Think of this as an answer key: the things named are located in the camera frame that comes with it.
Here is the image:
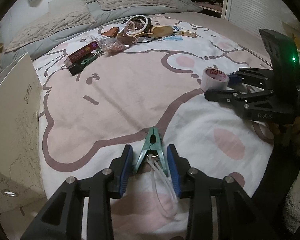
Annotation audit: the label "white tape roll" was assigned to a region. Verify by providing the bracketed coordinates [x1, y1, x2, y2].
[200, 68, 230, 92]

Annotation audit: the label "cream incense box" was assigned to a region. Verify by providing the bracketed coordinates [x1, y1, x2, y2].
[179, 30, 197, 38]

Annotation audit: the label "green clothes peg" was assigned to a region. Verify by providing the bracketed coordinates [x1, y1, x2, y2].
[133, 127, 168, 176]
[81, 54, 98, 68]

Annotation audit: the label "white storage box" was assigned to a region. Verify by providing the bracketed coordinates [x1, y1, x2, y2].
[0, 54, 45, 213]

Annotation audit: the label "pink cartoon blanket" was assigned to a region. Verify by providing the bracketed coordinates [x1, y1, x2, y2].
[33, 15, 273, 197]

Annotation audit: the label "tan wooden brush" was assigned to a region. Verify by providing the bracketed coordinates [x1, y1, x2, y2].
[149, 25, 173, 38]

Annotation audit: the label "clear bag pink items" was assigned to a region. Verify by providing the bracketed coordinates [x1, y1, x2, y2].
[94, 35, 129, 55]

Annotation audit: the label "brown leather pouch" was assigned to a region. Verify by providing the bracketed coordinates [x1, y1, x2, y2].
[102, 27, 119, 38]

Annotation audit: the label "small black box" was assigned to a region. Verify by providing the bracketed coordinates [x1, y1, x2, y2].
[68, 63, 84, 76]

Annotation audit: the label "dark red cardboard box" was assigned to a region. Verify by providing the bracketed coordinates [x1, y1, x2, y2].
[64, 41, 99, 67]

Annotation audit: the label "grey duvet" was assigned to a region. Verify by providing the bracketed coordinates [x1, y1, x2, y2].
[0, 0, 202, 70]

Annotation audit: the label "left quilted pillow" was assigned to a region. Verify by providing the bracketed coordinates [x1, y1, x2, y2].
[5, 1, 94, 52]

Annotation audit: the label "white plastic loop cord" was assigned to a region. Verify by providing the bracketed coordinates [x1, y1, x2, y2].
[147, 154, 180, 218]

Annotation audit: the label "white ring hoop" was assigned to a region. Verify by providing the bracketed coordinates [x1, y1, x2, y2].
[126, 15, 151, 35]

